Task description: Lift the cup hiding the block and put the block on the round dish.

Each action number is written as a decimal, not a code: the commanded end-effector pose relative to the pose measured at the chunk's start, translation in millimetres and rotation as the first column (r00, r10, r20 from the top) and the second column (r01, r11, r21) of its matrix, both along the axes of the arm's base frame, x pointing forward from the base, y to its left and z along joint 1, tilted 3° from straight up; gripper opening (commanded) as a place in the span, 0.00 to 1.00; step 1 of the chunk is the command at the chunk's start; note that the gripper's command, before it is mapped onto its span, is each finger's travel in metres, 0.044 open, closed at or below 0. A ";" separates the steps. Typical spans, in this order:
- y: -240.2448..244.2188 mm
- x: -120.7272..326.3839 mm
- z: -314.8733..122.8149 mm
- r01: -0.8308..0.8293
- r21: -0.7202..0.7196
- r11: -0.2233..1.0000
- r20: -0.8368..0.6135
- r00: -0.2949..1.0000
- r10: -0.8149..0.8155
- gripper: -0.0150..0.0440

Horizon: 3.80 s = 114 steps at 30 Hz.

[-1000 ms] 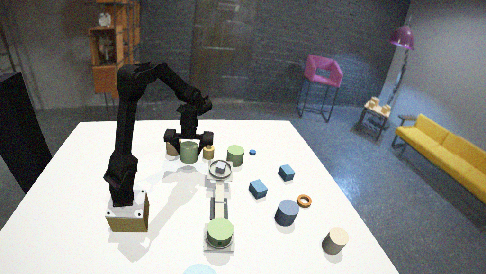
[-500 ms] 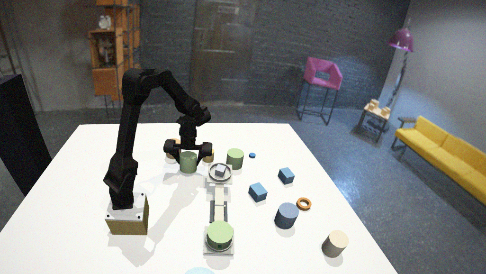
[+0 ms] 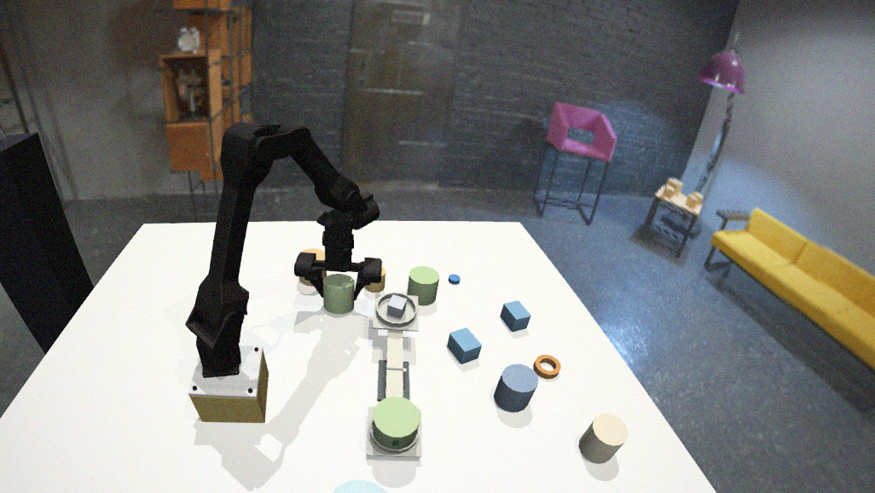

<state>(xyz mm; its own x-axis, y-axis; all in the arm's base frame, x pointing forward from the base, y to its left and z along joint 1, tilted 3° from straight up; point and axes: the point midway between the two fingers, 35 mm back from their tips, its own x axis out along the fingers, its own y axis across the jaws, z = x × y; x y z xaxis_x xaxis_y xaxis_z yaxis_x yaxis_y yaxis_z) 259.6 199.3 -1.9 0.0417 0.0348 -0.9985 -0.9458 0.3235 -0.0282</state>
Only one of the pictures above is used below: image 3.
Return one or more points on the tan and brown ring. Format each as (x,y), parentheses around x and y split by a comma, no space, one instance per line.
(550,374)

